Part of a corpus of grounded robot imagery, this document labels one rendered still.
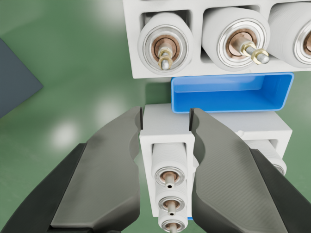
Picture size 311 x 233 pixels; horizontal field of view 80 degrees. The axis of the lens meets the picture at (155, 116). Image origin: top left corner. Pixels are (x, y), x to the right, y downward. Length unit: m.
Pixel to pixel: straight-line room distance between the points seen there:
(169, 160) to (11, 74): 0.51
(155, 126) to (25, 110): 0.51
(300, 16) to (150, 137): 0.38
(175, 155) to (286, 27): 0.34
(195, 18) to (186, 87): 0.28
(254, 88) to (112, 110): 0.48
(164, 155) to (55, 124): 0.48
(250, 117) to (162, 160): 0.28
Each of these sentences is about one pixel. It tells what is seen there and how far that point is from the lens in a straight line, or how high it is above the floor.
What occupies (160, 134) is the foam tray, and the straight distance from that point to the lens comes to 0.50.
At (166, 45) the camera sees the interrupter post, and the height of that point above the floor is 0.27.
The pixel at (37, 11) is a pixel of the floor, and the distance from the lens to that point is 0.67.
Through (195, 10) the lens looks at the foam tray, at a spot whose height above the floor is 0.18.
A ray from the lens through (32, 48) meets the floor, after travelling 0.71.
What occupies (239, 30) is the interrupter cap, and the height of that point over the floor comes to 0.25.
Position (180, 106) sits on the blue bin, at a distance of 0.55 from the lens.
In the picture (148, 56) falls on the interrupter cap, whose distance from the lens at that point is 0.33.
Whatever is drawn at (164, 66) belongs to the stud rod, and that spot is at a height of 0.34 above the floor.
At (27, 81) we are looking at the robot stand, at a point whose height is 0.04.
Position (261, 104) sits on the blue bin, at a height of 0.10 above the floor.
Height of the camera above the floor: 0.57
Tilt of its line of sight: 57 degrees down
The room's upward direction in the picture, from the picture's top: 175 degrees counter-clockwise
